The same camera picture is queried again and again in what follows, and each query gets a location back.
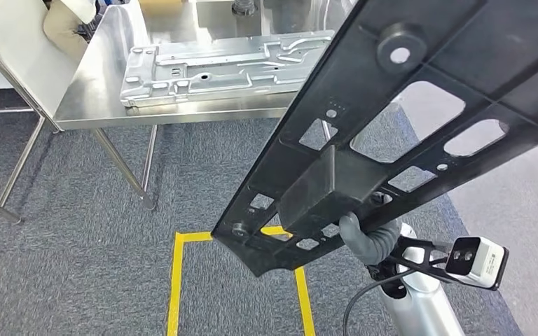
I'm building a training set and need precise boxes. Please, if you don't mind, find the white panel table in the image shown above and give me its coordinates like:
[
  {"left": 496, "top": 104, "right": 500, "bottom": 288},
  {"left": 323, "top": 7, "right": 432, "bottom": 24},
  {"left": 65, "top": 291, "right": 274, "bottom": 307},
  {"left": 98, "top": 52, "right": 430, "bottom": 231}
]
[{"left": 0, "top": 0, "right": 83, "bottom": 227}]

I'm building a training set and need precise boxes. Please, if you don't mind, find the stamped silver metal plate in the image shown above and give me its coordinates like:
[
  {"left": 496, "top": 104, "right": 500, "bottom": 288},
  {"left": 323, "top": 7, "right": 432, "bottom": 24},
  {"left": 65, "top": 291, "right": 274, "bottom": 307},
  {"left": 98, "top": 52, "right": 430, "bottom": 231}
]
[{"left": 118, "top": 29, "right": 336, "bottom": 109}]

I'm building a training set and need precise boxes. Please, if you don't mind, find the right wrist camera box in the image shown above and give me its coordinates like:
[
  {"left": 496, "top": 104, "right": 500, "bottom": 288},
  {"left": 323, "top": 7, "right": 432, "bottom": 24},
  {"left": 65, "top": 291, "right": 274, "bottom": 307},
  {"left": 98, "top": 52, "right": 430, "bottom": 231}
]
[{"left": 443, "top": 236, "right": 511, "bottom": 292}]

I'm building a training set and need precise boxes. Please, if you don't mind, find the stainless steel workbench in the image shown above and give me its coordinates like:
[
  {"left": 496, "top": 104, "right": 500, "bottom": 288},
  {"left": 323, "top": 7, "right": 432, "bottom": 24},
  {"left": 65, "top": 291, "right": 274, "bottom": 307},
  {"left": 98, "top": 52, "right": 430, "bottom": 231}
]
[{"left": 51, "top": 0, "right": 359, "bottom": 212}]

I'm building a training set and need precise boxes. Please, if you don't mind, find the person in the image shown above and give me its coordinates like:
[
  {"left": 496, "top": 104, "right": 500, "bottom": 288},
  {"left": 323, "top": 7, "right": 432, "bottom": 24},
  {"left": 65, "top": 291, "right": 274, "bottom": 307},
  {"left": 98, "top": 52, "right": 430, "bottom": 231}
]
[{"left": 0, "top": 0, "right": 99, "bottom": 109}]

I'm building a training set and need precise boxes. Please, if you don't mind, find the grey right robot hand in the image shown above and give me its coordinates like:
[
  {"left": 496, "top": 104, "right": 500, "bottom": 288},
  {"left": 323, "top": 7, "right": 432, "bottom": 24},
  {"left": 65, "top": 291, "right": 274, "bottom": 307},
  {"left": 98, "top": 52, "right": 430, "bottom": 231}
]
[{"left": 338, "top": 211, "right": 378, "bottom": 267}]

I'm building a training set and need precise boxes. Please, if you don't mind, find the black camera cable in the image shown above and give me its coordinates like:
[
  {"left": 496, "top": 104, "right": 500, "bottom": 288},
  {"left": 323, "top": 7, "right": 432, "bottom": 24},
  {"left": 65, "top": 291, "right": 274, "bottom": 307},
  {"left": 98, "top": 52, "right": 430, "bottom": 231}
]
[{"left": 341, "top": 265, "right": 420, "bottom": 336}]

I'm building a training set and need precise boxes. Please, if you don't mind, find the brown cardboard box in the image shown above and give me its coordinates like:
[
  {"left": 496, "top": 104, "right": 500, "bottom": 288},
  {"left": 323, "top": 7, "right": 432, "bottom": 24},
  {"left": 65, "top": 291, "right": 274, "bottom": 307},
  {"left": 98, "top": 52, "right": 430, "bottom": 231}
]
[{"left": 138, "top": 0, "right": 190, "bottom": 15}]

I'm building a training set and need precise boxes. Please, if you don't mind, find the black plastic frame part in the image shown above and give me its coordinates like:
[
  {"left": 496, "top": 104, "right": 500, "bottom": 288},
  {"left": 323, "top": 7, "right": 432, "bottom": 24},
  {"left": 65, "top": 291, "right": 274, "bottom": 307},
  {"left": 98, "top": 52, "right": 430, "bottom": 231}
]
[{"left": 211, "top": 0, "right": 538, "bottom": 279}]

